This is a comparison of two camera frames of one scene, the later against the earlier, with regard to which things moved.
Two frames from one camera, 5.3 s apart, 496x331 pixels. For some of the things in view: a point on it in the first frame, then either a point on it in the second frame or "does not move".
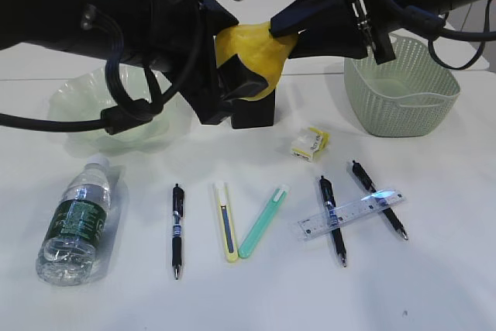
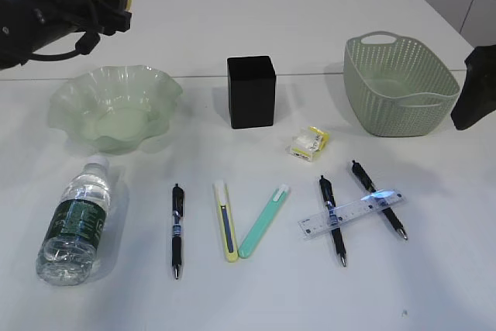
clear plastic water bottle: [67, 256] does not move
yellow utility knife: [225, 210] does not move
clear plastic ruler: [321, 224] does not move
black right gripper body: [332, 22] → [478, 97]
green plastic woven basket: [410, 95] does not move
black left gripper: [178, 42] → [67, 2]
